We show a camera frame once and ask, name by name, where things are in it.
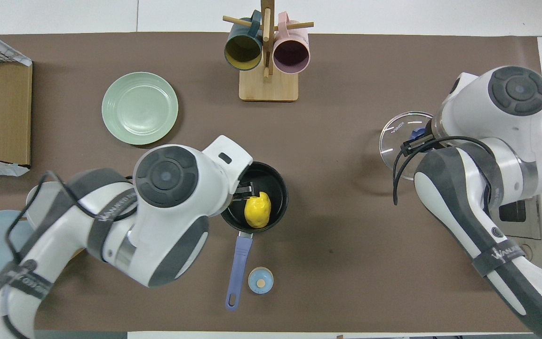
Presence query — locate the small blue jar cork top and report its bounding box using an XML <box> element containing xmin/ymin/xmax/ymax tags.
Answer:
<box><xmin>248</xmin><ymin>267</ymin><xmax>274</xmax><ymax>295</ymax></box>

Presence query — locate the yellow lemon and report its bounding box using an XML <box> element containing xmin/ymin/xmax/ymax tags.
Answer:
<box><xmin>244</xmin><ymin>191</ymin><xmax>272</xmax><ymax>229</ymax></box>

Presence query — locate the pink mug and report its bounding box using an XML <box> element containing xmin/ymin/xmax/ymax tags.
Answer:
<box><xmin>272</xmin><ymin>12</ymin><xmax>311</xmax><ymax>75</ymax></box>

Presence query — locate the grey plate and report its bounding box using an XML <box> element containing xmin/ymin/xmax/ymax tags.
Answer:
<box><xmin>25</xmin><ymin>182</ymin><xmax>64</xmax><ymax>222</ymax></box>

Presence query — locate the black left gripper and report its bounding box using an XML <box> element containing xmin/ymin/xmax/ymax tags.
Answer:
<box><xmin>228</xmin><ymin>181</ymin><xmax>265</xmax><ymax>204</ymax></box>

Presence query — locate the brown table mat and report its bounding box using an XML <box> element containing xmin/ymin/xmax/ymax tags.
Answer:
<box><xmin>0</xmin><ymin>32</ymin><xmax>542</xmax><ymax>332</ymax></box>

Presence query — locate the black pot with blue handle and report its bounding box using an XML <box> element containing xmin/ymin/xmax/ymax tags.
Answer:
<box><xmin>219</xmin><ymin>161</ymin><xmax>289</xmax><ymax>311</ymax></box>

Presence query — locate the wire mesh basket white rim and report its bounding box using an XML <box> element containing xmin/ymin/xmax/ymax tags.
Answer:
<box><xmin>0</xmin><ymin>23</ymin><xmax>32</xmax><ymax>66</ymax></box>

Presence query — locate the dark teal mug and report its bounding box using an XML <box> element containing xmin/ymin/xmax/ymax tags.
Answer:
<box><xmin>224</xmin><ymin>10</ymin><xmax>263</xmax><ymax>71</ymax></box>

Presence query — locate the pale green plate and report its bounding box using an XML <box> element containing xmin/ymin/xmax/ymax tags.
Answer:
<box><xmin>102</xmin><ymin>72</ymin><xmax>179</xmax><ymax>145</ymax></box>

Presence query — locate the glass lid with blue knob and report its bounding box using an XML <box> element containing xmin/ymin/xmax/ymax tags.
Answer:
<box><xmin>379</xmin><ymin>111</ymin><xmax>437</xmax><ymax>180</ymax></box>

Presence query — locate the wooden mug tree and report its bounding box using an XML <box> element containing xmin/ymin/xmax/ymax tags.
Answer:
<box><xmin>223</xmin><ymin>0</ymin><xmax>314</xmax><ymax>102</ymax></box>

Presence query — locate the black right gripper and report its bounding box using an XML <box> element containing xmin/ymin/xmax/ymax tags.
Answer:
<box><xmin>401</xmin><ymin>112</ymin><xmax>446</xmax><ymax>157</ymax></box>

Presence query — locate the wooden box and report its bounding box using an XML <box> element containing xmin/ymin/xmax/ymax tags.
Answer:
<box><xmin>0</xmin><ymin>35</ymin><xmax>33</xmax><ymax>168</ymax></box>

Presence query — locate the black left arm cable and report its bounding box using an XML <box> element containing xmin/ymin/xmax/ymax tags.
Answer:
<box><xmin>0</xmin><ymin>170</ymin><xmax>137</xmax><ymax>330</ymax></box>

